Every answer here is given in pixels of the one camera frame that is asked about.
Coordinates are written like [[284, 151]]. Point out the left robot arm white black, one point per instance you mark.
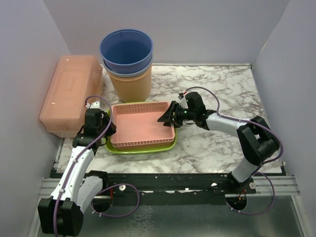
[[62, 213]]

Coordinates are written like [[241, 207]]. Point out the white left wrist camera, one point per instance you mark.
[[94, 105]]

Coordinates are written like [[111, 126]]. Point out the green plastic tray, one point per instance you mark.
[[138, 151]]

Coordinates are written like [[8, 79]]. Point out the black metal base rail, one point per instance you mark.
[[189, 189]]

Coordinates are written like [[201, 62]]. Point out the orange plastic bucket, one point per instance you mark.
[[132, 89]]

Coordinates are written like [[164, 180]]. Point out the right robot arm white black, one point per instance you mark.
[[257, 141]]

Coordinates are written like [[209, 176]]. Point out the light blue plastic bucket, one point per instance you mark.
[[130, 72]]

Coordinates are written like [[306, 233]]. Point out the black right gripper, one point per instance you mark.
[[167, 117]]

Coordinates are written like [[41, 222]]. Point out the pink perforated basket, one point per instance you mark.
[[141, 148], [140, 123]]

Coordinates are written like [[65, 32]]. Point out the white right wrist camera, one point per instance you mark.
[[183, 100]]

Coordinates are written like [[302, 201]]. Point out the translucent pink storage box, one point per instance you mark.
[[76, 77]]

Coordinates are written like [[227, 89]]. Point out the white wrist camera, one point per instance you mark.
[[94, 105], [183, 100]]

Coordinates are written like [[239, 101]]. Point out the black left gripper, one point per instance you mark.
[[112, 130]]

